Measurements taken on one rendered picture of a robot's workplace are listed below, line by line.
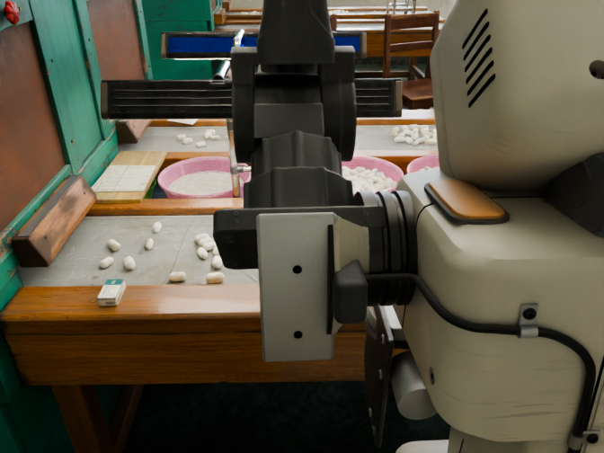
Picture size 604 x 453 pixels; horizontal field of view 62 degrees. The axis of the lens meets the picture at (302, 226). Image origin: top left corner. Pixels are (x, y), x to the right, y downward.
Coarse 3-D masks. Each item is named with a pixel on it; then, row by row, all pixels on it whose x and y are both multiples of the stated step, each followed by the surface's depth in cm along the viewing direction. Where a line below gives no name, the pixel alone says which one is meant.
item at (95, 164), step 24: (120, 144) 173; (96, 168) 142; (0, 264) 95; (0, 288) 95; (0, 312) 95; (0, 336) 95; (0, 360) 94; (0, 384) 95; (0, 408) 99; (24, 408) 108; (48, 408) 118; (0, 432) 103; (24, 432) 108; (48, 432) 118
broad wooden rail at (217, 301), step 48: (48, 288) 100; (96, 288) 100; (144, 288) 100; (192, 288) 100; (240, 288) 100; (48, 336) 95; (96, 336) 95; (144, 336) 95; (192, 336) 96; (240, 336) 96; (336, 336) 96; (48, 384) 101; (96, 384) 102
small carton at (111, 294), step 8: (112, 280) 99; (120, 280) 99; (104, 288) 97; (112, 288) 97; (120, 288) 97; (104, 296) 95; (112, 296) 95; (120, 296) 97; (104, 304) 95; (112, 304) 95
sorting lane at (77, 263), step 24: (144, 216) 130; (168, 216) 130; (192, 216) 130; (72, 240) 120; (96, 240) 120; (120, 240) 120; (144, 240) 120; (168, 240) 120; (192, 240) 120; (72, 264) 111; (96, 264) 111; (120, 264) 111; (144, 264) 111; (168, 264) 111; (192, 264) 111
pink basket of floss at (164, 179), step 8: (184, 160) 154; (192, 160) 155; (200, 160) 156; (208, 160) 156; (216, 160) 156; (224, 160) 156; (168, 168) 149; (176, 168) 152; (184, 168) 154; (200, 168) 156; (208, 168) 157; (216, 168) 157; (224, 168) 156; (160, 176) 144; (168, 176) 149; (176, 176) 152; (240, 176) 153; (248, 176) 147; (160, 184) 139; (168, 184) 148; (168, 192) 136; (176, 192) 135; (224, 192) 135
